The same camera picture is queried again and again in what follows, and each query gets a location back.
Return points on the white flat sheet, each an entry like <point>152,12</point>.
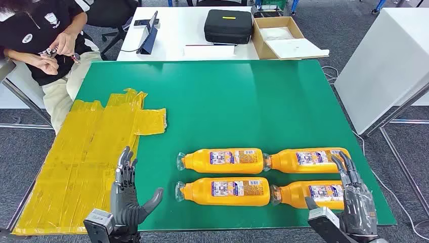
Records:
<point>295,48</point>

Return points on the person's right forearm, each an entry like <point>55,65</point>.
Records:
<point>20,55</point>

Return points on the orange detergent bottle clear cap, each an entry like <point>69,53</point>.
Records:
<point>201,193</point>
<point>201,161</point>
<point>295,196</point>
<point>285,161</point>

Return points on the black zip case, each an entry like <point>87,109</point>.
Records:
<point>228,30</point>

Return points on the person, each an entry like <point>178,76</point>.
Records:
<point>33,30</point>

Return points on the person's left hand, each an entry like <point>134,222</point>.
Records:
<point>65,43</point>

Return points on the tablet with blue cover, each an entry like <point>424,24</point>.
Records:
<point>149,40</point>

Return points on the black office chair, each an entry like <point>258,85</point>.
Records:
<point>110,13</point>

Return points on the white table with metal legs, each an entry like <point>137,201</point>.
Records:
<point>385,67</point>
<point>6,67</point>

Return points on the green plastic crate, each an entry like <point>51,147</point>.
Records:
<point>275,3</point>

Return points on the white desk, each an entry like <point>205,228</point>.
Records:
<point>177,33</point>

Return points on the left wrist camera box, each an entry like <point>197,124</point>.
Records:
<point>99,223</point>

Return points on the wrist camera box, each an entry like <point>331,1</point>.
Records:
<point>326,224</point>
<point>99,223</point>

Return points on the person's left forearm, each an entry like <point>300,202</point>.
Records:
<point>76,25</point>

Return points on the yellow plastic sheet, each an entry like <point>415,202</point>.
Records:
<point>83,151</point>

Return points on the white paper sheet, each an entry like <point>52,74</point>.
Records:
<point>207,51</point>

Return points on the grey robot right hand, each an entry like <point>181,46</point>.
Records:
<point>360,209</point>

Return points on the open cardboard box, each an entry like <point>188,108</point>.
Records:
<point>258,42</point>

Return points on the white padding bag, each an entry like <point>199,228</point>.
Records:
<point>276,33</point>

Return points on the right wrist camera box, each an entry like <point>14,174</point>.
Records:
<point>326,224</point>

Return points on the person's right hand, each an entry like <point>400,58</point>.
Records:
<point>48,65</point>

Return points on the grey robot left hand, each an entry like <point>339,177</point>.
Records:
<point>124,204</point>

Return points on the black phone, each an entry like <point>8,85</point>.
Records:
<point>140,22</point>

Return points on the black device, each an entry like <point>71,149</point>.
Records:
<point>266,11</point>

